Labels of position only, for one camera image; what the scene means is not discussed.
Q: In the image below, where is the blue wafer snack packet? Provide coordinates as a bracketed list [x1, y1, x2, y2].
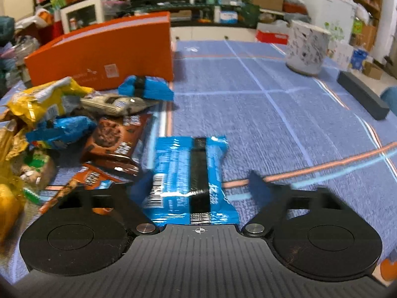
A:
[143, 136, 239, 227]

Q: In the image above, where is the orange cardboard shoe box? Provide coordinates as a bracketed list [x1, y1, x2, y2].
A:
[25, 11, 174, 91]

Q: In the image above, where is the yellow snack bag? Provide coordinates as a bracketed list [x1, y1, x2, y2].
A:
[7, 77, 95, 127]

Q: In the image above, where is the white patterned cup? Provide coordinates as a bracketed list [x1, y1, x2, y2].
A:
[285, 20, 331, 77]

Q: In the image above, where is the blue crinkled snack packet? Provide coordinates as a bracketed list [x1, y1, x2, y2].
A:
[26, 116, 97, 150]

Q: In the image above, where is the white tv stand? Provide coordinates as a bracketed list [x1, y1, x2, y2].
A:
[170, 26, 256, 42]

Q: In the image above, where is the beige black snack bar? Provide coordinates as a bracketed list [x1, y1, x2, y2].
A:
[80, 94, 159, 116]

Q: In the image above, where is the white glass door cabinet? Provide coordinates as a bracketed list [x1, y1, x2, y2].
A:
[61, 0, 105, 34]

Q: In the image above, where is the brown chocolate cookie packet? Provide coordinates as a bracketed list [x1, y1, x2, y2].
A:
[81, 113, 153, 177]

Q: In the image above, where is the black rectangular block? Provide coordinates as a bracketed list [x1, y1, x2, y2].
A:
[337, 71, 390, 120]

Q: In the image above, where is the blue plaid tablecloth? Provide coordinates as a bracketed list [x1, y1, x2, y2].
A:
[134, 41, 396, 259]

